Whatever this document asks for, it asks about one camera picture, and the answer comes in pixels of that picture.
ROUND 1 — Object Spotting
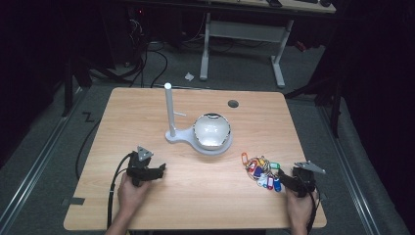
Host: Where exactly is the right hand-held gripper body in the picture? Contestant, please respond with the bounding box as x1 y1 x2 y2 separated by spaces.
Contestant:
292 160 327 199

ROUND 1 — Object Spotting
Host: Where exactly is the black floor cable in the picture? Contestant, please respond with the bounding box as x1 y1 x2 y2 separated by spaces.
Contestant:
74 117 103 181

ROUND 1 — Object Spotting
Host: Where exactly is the white-framed wooden desk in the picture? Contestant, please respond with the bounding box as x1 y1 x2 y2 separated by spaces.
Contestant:
199 0 337 89

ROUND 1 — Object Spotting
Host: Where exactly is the bundle of black floor cables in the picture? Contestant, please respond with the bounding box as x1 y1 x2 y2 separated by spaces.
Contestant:
87 13 170 89

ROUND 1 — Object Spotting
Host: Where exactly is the person's right hand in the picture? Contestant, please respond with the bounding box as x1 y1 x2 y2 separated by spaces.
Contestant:
285 188 319 230

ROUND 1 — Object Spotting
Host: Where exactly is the metal floor rail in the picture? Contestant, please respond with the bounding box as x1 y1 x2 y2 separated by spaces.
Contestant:
317 106 383 235
0 87 86 229

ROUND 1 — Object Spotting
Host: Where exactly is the bunch of coloured key tags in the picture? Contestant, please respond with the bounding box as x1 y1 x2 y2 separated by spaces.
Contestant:
241 152 283 193

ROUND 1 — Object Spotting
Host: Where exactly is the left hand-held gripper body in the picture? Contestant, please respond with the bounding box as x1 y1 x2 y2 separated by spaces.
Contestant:
126 145 155 188

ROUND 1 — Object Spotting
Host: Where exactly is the person's left hand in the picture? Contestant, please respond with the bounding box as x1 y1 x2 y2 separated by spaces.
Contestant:
116 172 153 220

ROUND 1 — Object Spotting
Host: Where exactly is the white stand with hook pole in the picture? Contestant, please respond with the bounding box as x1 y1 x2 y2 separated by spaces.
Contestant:
163 82 234 157

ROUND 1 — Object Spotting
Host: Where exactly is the shiny silver metal bowl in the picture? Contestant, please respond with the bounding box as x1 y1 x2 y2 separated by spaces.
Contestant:
192 113 232 152

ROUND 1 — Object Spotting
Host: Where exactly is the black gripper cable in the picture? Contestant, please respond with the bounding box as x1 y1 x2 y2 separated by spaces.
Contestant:
305 190 322 235
106 152 134 230

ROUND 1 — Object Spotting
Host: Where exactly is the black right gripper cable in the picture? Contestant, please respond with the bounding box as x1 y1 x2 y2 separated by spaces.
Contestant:
305 190 322 235

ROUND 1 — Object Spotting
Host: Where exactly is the black metal stand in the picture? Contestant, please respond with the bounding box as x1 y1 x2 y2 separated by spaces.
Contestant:
61 55 75 118

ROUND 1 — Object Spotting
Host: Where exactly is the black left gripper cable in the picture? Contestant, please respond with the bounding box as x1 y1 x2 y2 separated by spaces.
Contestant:
106 152 134 230

